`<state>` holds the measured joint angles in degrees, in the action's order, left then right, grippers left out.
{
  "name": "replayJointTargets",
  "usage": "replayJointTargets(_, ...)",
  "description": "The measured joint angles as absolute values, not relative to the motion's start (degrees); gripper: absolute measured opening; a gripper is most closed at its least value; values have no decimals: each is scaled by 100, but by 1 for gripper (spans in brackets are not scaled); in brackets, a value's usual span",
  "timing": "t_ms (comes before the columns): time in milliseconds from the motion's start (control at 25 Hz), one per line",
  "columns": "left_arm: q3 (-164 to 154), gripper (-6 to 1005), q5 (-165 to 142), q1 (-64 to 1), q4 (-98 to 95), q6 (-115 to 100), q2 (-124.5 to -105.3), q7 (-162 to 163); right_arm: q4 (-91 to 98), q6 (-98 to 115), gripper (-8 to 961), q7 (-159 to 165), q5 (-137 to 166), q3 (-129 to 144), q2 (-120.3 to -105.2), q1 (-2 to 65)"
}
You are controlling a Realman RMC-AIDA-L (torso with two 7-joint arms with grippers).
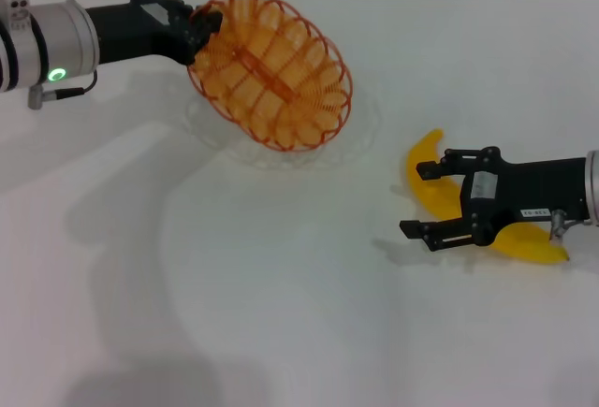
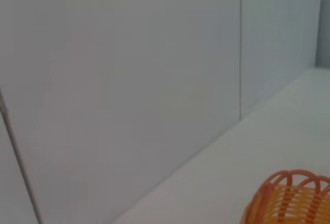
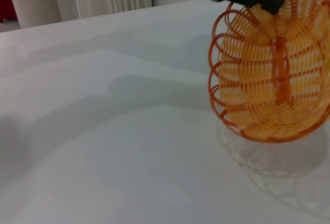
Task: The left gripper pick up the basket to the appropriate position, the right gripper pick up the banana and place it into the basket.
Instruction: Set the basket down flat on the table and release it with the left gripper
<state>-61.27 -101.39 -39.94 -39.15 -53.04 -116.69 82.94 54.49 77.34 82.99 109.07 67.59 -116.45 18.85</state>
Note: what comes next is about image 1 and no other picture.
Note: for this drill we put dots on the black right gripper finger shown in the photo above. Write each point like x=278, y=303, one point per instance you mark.
x=444, y=234
x=454, y=166

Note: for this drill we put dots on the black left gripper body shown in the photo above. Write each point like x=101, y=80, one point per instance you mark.
x=135, y=33

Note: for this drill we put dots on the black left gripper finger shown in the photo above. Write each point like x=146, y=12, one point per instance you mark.
x=206, y=22
x=195, y=47

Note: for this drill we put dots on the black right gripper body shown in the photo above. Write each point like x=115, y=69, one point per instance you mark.
x=529, y=189

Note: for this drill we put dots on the yellow banana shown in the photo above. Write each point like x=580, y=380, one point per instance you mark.
x=435, y=199

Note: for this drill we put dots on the orange plastic woven basket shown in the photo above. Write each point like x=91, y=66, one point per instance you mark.
x=281, y=75

